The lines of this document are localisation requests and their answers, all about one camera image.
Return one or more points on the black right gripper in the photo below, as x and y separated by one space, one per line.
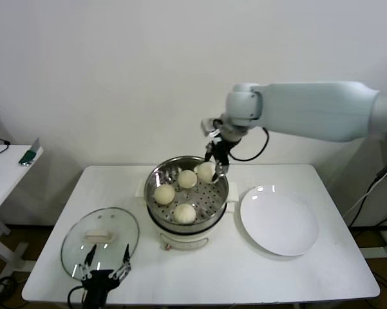
222 150

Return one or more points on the white steamed baozi bun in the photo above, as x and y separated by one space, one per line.
164 194
206 172
187 178
184 213

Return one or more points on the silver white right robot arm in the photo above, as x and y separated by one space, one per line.
309 109

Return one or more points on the white side table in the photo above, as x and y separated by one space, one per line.
6 180

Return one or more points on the perforated steel steamer basket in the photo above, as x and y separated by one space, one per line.
157 175

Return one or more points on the stainless steel steamer pot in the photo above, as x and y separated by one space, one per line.
180 239

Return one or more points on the beige cabinet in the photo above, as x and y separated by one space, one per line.
386 193

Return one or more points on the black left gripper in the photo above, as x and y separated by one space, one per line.
100 283

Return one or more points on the white round plate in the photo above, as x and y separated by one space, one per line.
277 219

